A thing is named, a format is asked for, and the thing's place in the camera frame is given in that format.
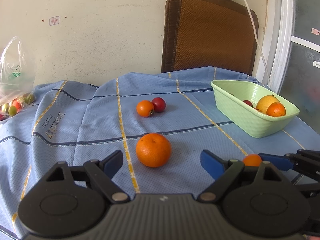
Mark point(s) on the small orange tangerine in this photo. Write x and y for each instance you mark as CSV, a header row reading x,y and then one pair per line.
x,y
145,108
276,109

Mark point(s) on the large yellow citrus fruit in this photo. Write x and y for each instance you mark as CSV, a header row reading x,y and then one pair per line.
x,y
265,102

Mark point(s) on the white window frame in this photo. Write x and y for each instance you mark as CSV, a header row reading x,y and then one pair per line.
x,y
298,24

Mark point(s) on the light green plastic basket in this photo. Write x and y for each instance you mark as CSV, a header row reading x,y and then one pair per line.
x,y
229,97

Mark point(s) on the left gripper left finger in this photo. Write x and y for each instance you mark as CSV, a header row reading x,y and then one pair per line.
x,y
97,174

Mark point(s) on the clear plastic fruit bag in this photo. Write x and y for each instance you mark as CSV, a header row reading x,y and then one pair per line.
x,y
17,78

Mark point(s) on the brown woven chair back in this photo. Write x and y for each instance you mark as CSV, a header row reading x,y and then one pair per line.
x,y
201,33

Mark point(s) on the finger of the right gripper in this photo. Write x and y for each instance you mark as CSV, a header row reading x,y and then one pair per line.
x,y
282,163

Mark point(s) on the large orange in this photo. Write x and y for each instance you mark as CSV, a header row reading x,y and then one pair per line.
x,y
153,150

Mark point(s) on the dark red cherry tomato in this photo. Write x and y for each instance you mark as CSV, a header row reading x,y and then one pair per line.
x,y
158,104

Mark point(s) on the blue checked tablecloth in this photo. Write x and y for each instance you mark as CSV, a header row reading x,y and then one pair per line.
x,y
76,122

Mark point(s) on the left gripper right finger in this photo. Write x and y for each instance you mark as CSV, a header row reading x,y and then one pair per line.
x,y
234,181

